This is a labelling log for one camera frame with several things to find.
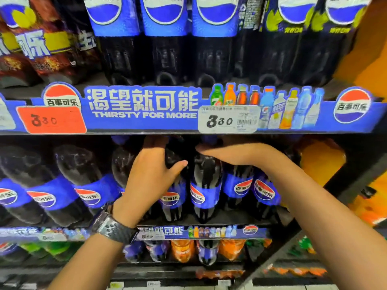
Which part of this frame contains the person's right hand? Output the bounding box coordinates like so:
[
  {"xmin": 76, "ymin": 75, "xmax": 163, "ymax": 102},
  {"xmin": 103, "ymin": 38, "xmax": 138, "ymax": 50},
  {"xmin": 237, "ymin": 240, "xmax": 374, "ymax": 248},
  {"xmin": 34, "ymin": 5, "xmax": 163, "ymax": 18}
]
[{"xmin": 195, "ymin": 141, "xmax": 288, "ymax": 176}]

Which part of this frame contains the person's left hand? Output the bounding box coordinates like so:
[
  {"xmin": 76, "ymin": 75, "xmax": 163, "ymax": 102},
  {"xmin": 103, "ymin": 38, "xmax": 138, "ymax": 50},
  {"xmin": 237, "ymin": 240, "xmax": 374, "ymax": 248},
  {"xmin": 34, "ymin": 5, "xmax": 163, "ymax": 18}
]
[{"xmin": 112, "ymin": 136, "xmax": 189, "ymax": 229}]

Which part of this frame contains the large blue-label cola bottle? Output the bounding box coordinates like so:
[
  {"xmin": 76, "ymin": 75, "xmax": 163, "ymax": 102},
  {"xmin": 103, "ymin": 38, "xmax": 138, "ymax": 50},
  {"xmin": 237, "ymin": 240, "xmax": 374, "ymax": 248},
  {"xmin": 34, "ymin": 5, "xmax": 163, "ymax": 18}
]
[
  {"xmin": 157, "ymin": 146, "xmax": 189, "ymax": 222},
  {"xmin": 189, "ymin": 152, "xmax": 224, "ymax": 224}
]

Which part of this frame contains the big blue-label cola bottle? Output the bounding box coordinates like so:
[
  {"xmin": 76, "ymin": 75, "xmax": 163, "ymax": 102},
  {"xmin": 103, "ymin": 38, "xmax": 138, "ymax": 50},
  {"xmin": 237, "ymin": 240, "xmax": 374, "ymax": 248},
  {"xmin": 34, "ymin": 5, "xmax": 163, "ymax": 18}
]
[
  {"xmin": 122, "ymin": 240, "xmax": 146, "ymax": 264},
  {"xmin": 144, "ymin": 240, "xmax": 171, "ymax": 263},
  {"xmin": 0, "ymin": 242, "xmax": 29, "ymax": 263},
  {"xmin": 196, "ymin": 239, "xmax": 221, "ymax": 266}
]

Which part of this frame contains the big orange soda bottle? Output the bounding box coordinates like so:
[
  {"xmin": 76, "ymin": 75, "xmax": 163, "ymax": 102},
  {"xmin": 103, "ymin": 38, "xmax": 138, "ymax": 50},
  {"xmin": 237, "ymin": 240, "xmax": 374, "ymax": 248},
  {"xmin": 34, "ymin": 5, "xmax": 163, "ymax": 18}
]
[
  {"xmin": 347, "ymin": 178, "xmax": 387, "ymax": 227},
  {"xmin": 218, "ymin": 238, "xmax": 247, "ymax": 261},
  {"xmin": 298, "ymin": 137, "xmax": 347, "ymax": 188},
  {"xmin": 171, "ymin": 239, "xmax": 196, "ymax": 264}
]

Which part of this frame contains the row of large cola bottles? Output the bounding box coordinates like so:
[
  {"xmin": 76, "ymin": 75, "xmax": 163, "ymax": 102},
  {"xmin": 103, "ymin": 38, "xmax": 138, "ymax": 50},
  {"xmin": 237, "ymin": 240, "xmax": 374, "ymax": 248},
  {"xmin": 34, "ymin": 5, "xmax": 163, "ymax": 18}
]
[{"xmin": 0, "ymin": 135, "xmax": 300, "ymax": 228}]

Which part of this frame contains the black metal shelf rack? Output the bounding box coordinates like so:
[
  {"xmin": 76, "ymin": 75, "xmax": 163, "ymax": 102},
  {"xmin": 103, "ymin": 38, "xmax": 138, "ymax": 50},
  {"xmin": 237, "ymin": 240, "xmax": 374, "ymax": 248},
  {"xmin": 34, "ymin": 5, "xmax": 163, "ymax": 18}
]
[{"xmin": 0, "ymin": 0, "xmax": 387, "ymax": 290}]

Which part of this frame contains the blue lime-print cola bottle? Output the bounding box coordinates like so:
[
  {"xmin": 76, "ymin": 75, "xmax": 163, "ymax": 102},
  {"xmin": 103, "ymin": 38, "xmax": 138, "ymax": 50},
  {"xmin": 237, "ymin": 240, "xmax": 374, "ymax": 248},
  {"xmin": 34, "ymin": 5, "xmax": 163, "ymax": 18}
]
[
  {"xmin": 257, "ymin": 0, "xmax": 320, "ymax": 87},
  {"xmin": 302, "ymin": 0, "xmax": 374, "ymax": 87}
]

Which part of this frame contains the blue label cola bottle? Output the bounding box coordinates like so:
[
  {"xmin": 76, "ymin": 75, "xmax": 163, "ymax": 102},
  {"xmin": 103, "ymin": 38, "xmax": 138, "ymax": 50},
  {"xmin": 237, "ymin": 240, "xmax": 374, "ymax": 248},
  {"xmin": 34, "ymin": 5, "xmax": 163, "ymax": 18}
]
[
  {"xmin": 139, "ymin": 0, "xmax": 189, "ymax": 86},
  {"xmin": 190, "ymin": 0, "xmax": 242, "ymax": 87},
  {"xmin": 82, "ymin": 0, "xmax": 143, "ymax": 85}
]

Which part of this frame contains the black-capped dark cola bottle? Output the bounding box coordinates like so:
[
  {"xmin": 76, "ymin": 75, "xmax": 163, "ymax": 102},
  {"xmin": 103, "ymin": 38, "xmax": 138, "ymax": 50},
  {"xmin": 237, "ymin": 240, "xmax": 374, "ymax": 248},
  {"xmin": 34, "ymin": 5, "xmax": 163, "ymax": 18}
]
[{"xmin": 234, "ymin": 0, "xmax": 266, "ymax": 79}]

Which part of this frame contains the blue-capped brown-label cola bottle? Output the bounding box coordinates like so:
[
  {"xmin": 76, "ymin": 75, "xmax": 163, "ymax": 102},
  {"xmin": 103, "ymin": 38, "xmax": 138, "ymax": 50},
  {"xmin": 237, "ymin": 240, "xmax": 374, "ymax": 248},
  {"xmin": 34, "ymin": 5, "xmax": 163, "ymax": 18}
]
[
  {"xmin": 50, "ymin": 0, "xmax": 102, "ymax": 79},
  {"xmin": 0, "ymin": 33, "xmax": 40, "ymax": 89},
  {"xmin": 0, "ymin": 0, "xmax": 90, "ymax": 85}
]

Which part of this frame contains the person's right forearm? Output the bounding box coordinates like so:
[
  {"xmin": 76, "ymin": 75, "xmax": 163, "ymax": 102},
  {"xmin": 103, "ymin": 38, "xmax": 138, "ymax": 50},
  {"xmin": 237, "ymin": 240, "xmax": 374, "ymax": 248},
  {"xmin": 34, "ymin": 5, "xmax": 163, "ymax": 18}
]
[{"xmin": 269, "ymin": 157, "xmax": 387, "ymax": 290}]

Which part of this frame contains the slim blue shelf banner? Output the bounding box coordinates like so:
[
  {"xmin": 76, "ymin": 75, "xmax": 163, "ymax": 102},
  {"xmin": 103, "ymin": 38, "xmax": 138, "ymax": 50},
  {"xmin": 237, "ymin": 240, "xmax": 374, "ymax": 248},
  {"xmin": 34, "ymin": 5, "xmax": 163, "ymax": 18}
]
[{"xmin": 0, "ymin": 225, "xmax": 268, "ymax": 242}]

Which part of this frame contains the blue printed shelf banner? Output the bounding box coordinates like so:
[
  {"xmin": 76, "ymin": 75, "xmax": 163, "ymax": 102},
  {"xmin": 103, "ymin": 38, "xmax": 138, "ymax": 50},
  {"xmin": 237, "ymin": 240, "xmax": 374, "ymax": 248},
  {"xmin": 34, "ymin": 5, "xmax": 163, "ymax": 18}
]
[{"xmin": 0, "ymin": 82, "xmax": 387, "ymax": 135}]

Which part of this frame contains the grey perforated-band wristwatch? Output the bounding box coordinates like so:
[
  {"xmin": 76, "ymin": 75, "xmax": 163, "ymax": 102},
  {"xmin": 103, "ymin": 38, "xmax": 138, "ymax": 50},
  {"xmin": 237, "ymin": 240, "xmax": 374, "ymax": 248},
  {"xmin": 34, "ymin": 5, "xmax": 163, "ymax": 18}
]
[{"xmin": 90, "ymin": 203, "xmax": 140, "ymax": 246}]

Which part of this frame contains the small white price tag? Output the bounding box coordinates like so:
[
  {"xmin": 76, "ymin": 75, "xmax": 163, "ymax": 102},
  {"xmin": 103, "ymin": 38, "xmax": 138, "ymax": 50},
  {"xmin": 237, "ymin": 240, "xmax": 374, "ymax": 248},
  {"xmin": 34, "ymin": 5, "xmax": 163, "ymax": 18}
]
[
  {"xmin": 137, "ymin": 230, "xmax": 165, "ymax": 241},
  {"xmin": 37, "ymin": 232, "xmax": 68, "ymax": 242}
]

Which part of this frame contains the red price tag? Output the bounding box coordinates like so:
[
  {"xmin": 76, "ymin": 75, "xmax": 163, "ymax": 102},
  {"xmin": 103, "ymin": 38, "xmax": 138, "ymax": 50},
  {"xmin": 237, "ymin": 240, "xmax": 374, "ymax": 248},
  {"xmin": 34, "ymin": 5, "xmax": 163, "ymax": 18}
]
[{"xmin": 15, "ymin": 105, "xmax": 87, "ymax": 135}]

